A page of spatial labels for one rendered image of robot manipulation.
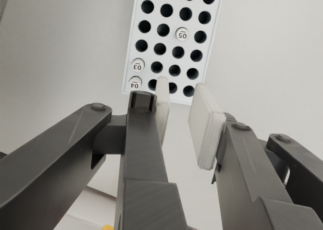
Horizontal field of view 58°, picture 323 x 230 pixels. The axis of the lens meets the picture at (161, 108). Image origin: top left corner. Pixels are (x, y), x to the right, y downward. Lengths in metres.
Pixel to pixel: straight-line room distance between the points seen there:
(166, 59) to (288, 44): 0.14
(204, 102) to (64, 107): 0.24
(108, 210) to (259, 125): 0.23
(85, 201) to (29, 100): 0.15
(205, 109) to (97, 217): 0.28
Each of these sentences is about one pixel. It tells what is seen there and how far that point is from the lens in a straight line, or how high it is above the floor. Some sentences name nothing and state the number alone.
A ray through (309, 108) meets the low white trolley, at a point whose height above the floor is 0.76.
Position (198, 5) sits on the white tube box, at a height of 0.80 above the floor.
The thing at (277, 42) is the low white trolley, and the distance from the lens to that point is 0.36.
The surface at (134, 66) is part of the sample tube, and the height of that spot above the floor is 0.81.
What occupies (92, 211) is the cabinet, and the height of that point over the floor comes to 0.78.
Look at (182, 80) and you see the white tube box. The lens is 0.31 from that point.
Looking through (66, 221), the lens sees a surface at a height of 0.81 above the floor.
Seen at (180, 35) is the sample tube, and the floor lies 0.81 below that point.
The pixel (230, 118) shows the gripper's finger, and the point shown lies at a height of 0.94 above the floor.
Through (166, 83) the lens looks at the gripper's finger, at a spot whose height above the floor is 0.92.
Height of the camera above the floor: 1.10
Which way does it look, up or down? 72 degrees down
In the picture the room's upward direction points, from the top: 178 degrees counter-clockwise
